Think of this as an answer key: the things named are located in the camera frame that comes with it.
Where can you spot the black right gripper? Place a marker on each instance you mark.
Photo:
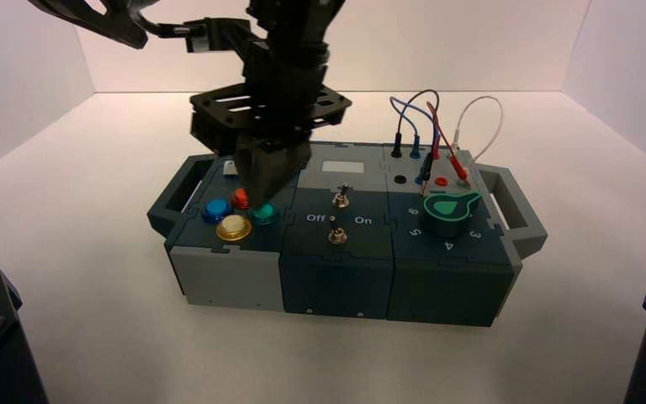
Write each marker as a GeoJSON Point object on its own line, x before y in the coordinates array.
{"type": "Point", "coordinates": [284, 106]}

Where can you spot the green push button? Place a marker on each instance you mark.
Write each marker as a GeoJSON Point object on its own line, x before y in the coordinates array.
{"type": "Point", "coordinates": [265, 214]}

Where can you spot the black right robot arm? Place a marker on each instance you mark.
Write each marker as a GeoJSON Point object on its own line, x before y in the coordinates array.
{"type": "Point", "coordinates": [295, 28]}

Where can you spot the red push button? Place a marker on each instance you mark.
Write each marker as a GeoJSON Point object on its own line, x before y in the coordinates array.
{"type": "Point", "coordinates": [239, 198]}

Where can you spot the yellow push button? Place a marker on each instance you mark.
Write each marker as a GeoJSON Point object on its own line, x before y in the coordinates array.
{"type": "Point", "coordinates": [234, 227]}

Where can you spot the blue push button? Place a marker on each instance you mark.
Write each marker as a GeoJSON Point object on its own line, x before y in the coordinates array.
{"type": "Point", "coordinates": [215, 211]}

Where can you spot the white slider knob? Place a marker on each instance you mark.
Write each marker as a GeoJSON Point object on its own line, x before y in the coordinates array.
{"type": "Point", "coordinates": [229, 168]}

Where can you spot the small grey display screen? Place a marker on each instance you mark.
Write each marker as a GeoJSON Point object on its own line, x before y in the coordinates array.
{"type": "Point", "coordinates": [343, 166]}

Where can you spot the dark blue grey control box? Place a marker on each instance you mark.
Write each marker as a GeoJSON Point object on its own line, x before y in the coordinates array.
{"type": "Point", "coordinates": [334, 279]}

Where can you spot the black banana socket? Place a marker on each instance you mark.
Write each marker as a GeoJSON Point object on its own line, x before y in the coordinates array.
{"type": "Point", "coordinates": [400, 179]}

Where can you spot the red banana socket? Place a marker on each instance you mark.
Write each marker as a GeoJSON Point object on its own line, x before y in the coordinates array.
{"type": "Point", "coordinates": [441, 181]}

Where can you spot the green rotary knob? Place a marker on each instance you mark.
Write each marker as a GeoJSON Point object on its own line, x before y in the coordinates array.
{"type": "Point", "coordinates": [448, 214]}

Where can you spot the green banana socket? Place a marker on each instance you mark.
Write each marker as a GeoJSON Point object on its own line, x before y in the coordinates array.
{"type": "Point", "coordinates": [461, 183]}

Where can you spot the metal toggle switch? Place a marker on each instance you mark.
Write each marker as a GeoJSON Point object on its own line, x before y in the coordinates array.
{"type": "Point", "coordinates": [342, 196]}
{"type": "Point", "coordinates": [335, 231]}

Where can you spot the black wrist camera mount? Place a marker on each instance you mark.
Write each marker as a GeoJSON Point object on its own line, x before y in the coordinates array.
{"type": "Point", "coordinates": [217, 33]}

